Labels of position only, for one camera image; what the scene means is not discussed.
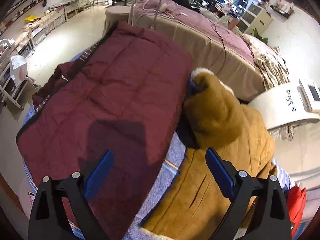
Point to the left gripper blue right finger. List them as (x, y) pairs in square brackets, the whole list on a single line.
[(270, 219)]

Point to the beige patterned blanket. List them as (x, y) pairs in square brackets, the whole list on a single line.
[(271, 65)]

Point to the red garment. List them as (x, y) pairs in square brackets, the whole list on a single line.
[(296, 201)]

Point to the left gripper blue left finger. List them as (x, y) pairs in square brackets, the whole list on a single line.
[(48, 219)]

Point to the white curved machine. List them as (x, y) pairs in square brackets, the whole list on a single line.
[(283, 105)]

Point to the maroon quilted down coat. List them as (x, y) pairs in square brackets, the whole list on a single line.
[(124, 95)]

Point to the white drawer cabinet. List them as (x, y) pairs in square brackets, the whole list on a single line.
[(254, 18)]

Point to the blue checked bed sheet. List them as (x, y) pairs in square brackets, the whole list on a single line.
[(182, 138)]

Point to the large bed with mauve cover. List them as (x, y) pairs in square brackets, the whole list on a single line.
[(211, 45)]

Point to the brown suede shearling coat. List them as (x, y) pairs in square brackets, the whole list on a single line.
[(193, 206)]

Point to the white wire rack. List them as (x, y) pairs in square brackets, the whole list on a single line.
[(14, 74)]

